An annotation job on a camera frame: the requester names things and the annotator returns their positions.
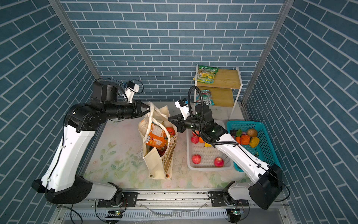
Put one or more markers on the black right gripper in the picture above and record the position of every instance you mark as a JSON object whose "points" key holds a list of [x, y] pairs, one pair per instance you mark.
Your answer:
{"points": [[180, 124]]}

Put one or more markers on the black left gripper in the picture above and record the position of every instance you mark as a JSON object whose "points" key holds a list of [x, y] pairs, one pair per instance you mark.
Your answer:
{"points": [[136, 108]]}

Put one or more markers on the red tomato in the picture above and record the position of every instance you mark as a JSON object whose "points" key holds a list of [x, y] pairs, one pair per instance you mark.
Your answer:
{"points": [[171, 131]]}

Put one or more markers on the cream canvas grocery bag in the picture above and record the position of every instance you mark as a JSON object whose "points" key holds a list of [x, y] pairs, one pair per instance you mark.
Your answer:
{"points": [[159, 163]]}

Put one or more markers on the orange Fox's candy bag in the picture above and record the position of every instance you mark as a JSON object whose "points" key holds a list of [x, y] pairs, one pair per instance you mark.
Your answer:
{"points": [[157, 138]]}

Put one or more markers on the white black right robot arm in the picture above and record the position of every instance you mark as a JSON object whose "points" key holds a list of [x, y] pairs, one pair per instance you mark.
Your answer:
{"points": [[267, 183]]}

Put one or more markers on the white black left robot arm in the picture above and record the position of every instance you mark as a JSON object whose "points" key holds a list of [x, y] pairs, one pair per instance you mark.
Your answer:
{"points": [[60, 184]]}

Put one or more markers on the green Fox's candy bag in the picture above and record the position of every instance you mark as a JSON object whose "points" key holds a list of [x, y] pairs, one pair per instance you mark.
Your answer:
{"points": [[207, 97]]}

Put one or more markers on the green yellow candy bag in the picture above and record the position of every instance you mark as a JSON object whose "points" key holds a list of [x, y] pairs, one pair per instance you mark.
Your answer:
{"points": [[206, 74]]}

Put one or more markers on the red apple centre right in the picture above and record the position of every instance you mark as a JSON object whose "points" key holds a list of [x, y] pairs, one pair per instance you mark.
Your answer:
{"points": [[195, 139]]}

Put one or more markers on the red apple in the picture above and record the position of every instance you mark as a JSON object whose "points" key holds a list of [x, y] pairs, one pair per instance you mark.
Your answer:
{"points": [[195, 139], [219, 162], [196, 159]]}

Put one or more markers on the red apple front left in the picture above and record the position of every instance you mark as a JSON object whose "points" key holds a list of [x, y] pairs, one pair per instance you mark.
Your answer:
{"points": [[196, 159]]}

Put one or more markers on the white plastic basket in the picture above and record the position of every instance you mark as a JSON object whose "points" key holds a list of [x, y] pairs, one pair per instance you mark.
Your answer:
{"points": [[208, 155]]}

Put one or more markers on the white wooden two-tier shelf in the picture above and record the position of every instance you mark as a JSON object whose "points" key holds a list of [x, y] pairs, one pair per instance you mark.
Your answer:
{"points": [[225, 89]]}

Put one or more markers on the red apple front right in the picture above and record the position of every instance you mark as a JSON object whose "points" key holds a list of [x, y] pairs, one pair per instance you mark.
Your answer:
{"points": [[219, 162]]}

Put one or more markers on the orange pumpkin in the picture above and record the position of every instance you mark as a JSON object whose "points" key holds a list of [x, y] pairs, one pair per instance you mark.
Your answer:
{"points": [[245, 139]]}

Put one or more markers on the brown potato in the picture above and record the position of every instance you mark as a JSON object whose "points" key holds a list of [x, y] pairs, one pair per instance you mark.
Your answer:
{"points": [[252, 132]]}

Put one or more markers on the teal plastic basket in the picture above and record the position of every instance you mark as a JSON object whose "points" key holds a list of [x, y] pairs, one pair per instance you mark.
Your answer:
{"points": [[265, 150]]}

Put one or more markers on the yellow bell pepper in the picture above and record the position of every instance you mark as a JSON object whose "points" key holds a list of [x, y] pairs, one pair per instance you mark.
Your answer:
{"points": [[254, 142]]}

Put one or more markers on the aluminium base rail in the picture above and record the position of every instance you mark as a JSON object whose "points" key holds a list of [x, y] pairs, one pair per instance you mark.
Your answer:
{"points": [[174, 206]]}

